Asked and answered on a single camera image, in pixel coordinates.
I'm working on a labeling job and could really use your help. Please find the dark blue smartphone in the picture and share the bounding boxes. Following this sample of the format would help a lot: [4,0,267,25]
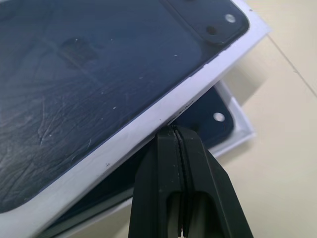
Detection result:
[59,85,242,231]

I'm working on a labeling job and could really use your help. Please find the white phone box base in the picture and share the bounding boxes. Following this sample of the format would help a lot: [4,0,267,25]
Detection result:
[42,78,257,238]

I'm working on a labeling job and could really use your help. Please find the white phone box lid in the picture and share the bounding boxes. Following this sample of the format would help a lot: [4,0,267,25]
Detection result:
[0,0,273,238]

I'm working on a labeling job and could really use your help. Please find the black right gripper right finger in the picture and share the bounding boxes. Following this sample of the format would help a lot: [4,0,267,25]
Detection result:
[176,125,255,238]

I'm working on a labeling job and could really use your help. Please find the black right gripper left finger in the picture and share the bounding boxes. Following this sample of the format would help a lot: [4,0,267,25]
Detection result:
[127,125,186,238]

